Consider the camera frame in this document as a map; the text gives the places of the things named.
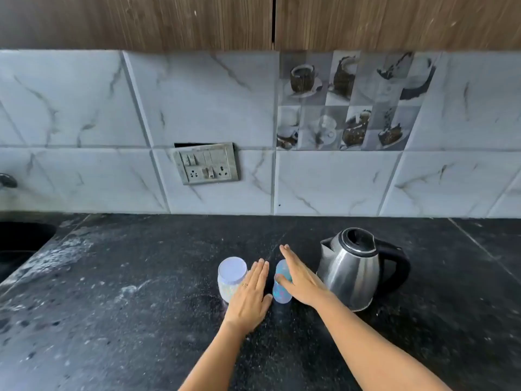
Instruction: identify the person's right hand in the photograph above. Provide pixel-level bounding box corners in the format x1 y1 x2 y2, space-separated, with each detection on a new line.
275 244 336 309

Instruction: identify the person's left hand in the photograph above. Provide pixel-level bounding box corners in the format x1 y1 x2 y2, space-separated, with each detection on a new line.
223 258 274 335

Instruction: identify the glass jar of white powder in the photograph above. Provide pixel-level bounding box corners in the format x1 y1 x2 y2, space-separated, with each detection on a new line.
217 274 243 304

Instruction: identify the clear baby bottle blue print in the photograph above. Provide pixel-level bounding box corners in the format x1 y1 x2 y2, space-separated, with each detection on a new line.
272 276 294 305

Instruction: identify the pale lavender jar lid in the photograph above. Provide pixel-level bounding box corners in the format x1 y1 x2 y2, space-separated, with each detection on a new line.
217 256 248 286

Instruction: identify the steel electric kettle black handle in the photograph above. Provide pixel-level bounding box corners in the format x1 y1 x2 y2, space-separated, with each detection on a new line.
316 227 411 313

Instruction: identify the person's right forearm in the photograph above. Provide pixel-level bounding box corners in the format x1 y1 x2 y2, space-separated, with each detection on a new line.
313 292 453 391

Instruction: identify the person's left forearm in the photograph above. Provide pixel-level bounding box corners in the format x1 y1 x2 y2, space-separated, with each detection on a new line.
178 319 252 391

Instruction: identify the black sink basin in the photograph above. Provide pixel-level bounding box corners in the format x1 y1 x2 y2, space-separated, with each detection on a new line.
0 222 58 283

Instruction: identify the grey wall switch socket panel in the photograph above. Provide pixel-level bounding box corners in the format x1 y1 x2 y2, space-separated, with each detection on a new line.
173 142 241 186

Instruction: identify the wooden wall cabinet door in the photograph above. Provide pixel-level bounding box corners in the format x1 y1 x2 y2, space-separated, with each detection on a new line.
0 0 274 52
275 0 521 52

